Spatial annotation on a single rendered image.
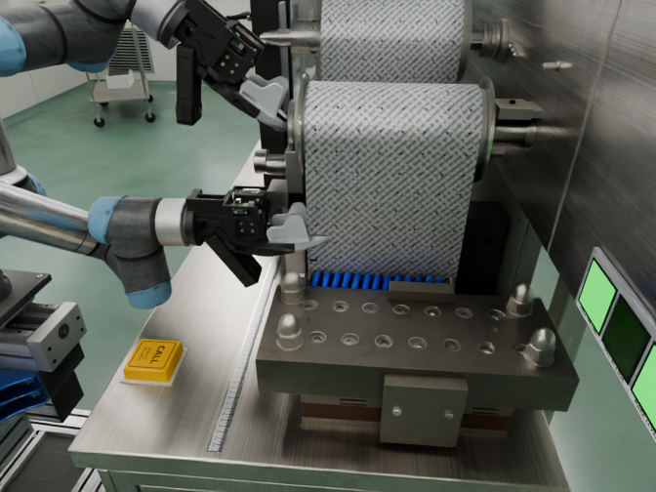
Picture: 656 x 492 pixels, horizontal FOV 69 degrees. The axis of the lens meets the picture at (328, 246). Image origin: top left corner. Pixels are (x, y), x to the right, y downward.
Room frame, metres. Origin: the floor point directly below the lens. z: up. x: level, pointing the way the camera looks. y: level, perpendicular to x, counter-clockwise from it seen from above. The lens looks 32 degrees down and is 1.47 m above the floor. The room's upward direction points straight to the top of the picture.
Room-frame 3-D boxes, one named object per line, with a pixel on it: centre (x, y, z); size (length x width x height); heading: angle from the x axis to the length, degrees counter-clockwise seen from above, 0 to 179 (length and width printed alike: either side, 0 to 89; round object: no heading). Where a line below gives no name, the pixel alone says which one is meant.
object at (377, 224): (0.62, -0.09, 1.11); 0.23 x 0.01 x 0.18; 85
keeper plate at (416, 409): (0.41, -0.12, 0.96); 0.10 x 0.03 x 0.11; 85
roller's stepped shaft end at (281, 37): (0.95, 0.10, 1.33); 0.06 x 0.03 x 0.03; 85
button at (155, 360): (0.55, 0.28, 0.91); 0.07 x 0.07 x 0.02; 85
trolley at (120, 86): (5.06, 2.16, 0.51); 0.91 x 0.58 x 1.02; 19
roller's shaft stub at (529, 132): (0.67, -0.26, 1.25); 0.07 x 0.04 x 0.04; 85
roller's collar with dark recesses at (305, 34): (0.94, 0.04, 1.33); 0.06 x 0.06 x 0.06; 85
